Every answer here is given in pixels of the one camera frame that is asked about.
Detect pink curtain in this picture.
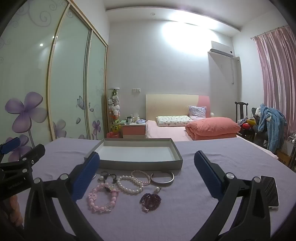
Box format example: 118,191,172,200
254,25,296,139

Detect purple bead bracelet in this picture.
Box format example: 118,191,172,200
139,186,162,213

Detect curtain rod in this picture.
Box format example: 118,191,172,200
250,24,288,40

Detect smartphone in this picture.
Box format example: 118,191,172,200
260,176,279,210

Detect grey cardboard box tray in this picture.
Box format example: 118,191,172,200
86,138,183,171

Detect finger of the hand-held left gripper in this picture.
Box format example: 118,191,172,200
0,144,46,184
0,137,21,155

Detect blue fleece robe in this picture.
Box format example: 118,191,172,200
257,103,287,150

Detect small pink pearl bracelet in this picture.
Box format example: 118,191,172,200
131,170,151,186

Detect white air conditioner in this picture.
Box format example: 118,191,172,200
209,41,235,57

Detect pink nightstand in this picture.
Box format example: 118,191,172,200
122,122,147,139

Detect white pearl bracelet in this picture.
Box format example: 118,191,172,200
116,175,143,194

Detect air conditioner cable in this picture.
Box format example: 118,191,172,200
231,57,240,85

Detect lavender pillow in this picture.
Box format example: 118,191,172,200
188,106,207,120

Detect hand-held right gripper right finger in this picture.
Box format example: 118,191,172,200
194,150,271,241

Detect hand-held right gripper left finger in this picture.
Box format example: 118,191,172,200
23,151,100,241

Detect dark wooden chair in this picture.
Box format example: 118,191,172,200
235,101,249,124

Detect folded coral quilt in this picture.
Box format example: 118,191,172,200
185,117,241,141

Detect pink bead bracelet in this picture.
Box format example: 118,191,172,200
87,182,119,213

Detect black cord bracelet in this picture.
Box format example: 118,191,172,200
99,173,119,186

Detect purple bed sheet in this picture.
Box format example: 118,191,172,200
14,137,279,241

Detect silver bangle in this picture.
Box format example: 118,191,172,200
150,171,174,186

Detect floral sliding door wardrobe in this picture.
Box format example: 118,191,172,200
0,0,109,163

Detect plush toy tube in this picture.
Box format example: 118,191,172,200
107,88,121,133

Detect patterned flat pillow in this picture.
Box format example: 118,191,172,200
156,115,193,127

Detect bed with pink sheet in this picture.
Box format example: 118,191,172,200
145,94,243,142

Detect metal rack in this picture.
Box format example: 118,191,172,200
286,131,296,168

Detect person's left hand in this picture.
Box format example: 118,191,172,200
0,194,25,232

